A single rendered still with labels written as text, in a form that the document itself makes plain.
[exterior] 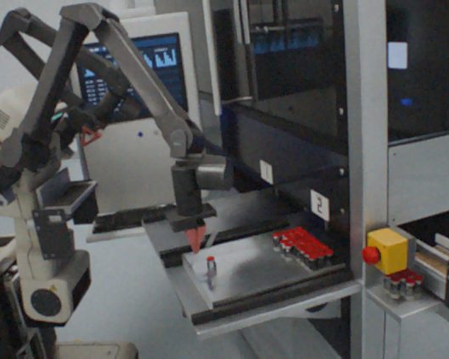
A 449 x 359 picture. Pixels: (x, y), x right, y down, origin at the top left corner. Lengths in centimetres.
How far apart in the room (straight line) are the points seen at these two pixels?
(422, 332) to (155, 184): 114
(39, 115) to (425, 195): 94
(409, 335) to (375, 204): 41
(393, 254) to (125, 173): 120
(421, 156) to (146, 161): 113
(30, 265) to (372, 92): 110
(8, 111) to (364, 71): 94
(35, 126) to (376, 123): 79
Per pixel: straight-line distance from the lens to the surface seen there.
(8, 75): 642
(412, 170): 112
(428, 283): 114
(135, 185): 194
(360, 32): 99
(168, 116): 99
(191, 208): 99
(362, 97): 100
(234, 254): 132
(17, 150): 122
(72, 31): 121
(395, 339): 131
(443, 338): 144
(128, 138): 189
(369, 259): 104
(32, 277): 157
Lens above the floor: 149
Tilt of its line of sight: 18 degrees down
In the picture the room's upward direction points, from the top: 6 degrees counter-clockwise
